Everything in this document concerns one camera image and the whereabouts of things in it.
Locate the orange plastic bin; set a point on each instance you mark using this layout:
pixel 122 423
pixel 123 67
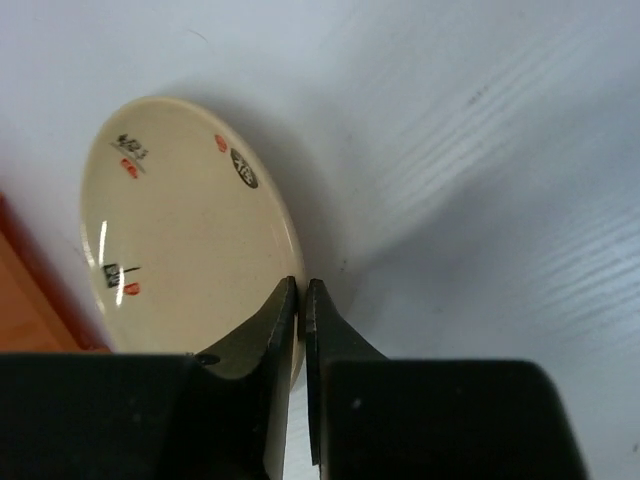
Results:
pixel 37 313

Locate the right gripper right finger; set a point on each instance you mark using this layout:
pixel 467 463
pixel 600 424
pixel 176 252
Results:
pixel 328 338

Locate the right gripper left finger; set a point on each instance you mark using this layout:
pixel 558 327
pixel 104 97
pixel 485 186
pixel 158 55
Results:
pixel 248 387

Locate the beige floral round plate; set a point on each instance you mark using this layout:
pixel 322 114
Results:
pixel 184 231

